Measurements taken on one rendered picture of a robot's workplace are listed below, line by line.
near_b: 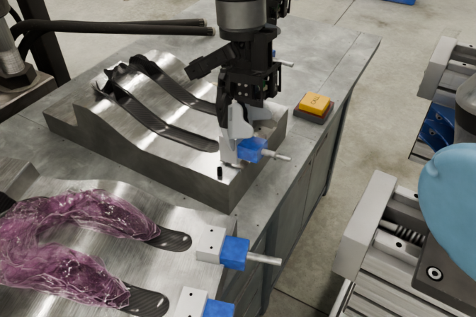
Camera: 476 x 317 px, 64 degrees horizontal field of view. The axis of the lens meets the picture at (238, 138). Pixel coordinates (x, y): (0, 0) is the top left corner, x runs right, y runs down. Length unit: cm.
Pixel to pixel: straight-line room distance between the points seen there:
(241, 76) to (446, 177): 39
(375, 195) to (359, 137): 165
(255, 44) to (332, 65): 64
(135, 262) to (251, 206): 25
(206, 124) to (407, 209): 43
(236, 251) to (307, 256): 105
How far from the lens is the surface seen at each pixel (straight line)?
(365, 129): 227
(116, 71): 91
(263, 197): 78
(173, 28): 127
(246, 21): 57
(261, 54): 59
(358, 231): 52
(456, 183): 28
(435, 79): 92
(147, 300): 63
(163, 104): 86
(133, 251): 65
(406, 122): 240
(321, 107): 96
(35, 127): 106
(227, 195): 71
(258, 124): 84
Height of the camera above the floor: 140
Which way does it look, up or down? 42 degrees down
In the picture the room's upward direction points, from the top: straight up
